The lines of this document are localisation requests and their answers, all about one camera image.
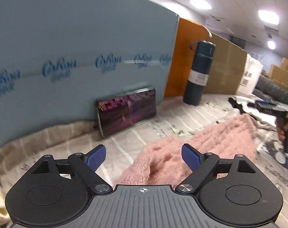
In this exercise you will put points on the black and white cloth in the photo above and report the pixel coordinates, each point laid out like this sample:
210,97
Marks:
243,105

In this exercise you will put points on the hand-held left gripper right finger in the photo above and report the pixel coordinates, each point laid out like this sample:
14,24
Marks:
190,158

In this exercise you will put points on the white cardboard box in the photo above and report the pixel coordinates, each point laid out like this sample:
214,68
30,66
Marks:
249,76

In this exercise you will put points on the person's right hand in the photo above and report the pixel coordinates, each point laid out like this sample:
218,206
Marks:
280,128

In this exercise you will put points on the pink knitted sweater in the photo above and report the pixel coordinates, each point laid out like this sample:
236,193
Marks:
217,137

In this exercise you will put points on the dark grey sofa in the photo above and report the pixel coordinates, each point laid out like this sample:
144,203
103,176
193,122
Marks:
274,89

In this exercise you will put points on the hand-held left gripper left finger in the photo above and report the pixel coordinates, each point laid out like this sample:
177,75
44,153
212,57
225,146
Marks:
96,158

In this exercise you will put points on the stack of brown cartons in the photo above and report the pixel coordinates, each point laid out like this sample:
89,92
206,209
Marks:
283,72

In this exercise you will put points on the dark glossy rectangular box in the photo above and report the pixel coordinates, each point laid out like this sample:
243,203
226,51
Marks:
127,110

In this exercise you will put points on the ceiling light panel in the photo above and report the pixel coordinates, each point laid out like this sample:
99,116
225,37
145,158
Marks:
268,16
200,4

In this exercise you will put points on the blue foam board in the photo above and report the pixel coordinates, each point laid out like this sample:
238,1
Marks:
75,40

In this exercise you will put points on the brown cardboard box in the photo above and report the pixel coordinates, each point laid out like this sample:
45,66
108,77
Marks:
227,66

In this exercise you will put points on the dark teal thermos bottle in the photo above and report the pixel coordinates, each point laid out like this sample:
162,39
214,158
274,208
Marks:
198,76

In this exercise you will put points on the beige printed bedsheet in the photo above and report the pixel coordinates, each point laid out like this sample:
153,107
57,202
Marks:
144,133

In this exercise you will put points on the orange board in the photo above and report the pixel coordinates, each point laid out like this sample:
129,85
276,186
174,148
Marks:
184,59

